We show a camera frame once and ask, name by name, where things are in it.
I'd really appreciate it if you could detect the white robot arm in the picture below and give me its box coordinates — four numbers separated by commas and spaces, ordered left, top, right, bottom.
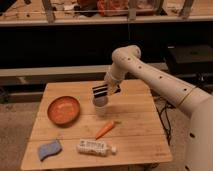
104, 45, 213, 171

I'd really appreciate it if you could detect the wooden table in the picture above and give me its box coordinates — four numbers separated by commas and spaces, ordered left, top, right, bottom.
21, 80, 172, 171

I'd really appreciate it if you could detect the long wooden bench shelf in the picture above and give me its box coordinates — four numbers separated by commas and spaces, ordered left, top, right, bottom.
0, 65, 109, 86

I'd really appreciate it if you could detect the blue sponge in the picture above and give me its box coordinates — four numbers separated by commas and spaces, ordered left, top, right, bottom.
37, 139, 62, 161

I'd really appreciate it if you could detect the orange bowl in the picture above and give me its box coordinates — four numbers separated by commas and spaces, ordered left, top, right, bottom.
47, 96, 80, 125

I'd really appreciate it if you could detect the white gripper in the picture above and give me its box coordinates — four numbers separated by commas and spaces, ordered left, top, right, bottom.
104, 73, 121, 95

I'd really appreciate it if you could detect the black cable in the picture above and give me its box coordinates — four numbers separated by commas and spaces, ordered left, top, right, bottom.
156, 99, 174, 146

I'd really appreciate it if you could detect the black box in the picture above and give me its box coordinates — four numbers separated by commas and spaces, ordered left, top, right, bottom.
165, 45, 213, 75

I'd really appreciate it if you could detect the white plastic bottle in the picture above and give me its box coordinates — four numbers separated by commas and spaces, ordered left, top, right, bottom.
77, 139, 117, 157

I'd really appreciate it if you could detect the orange carrot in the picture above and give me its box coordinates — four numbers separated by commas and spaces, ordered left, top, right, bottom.
95, 121, 115, 139

